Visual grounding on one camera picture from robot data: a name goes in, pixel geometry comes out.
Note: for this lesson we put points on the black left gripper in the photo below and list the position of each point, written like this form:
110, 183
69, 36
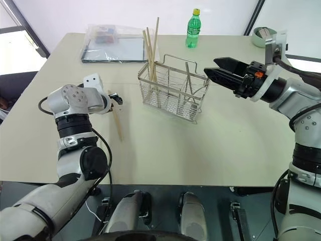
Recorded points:
113, 95

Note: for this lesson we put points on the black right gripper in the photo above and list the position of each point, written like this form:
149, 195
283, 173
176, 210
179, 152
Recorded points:
253, 80

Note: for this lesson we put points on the wooden chopstick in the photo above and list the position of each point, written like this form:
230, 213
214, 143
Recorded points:
155, 37
151, 50
118, 123
147, 50

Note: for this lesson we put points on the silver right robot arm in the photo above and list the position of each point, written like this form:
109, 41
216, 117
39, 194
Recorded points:
298, 100

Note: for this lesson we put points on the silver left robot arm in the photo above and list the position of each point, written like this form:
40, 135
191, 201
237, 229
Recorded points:
72, 100

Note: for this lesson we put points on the pale green round container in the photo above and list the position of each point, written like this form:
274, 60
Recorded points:
258, 37

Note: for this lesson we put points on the clear plastic bag with items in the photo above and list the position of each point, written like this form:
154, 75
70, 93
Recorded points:
113, 47

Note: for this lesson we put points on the green plastic bottle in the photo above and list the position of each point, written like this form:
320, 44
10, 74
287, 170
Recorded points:
193, 30

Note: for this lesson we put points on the black chair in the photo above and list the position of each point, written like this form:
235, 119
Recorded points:
15, 85

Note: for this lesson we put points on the silver robot leg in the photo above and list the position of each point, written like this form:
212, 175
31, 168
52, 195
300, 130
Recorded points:
125, 213
191, 216

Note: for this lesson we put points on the dark rounded robot torso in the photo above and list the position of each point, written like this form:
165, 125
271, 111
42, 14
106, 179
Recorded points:
140, 237

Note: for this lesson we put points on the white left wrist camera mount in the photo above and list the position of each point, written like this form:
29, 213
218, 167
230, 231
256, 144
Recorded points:
92, 80

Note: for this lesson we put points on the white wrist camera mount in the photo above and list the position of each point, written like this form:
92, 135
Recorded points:
281, 40
92, 80

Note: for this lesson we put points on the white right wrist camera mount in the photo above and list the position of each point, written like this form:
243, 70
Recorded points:
281, 40

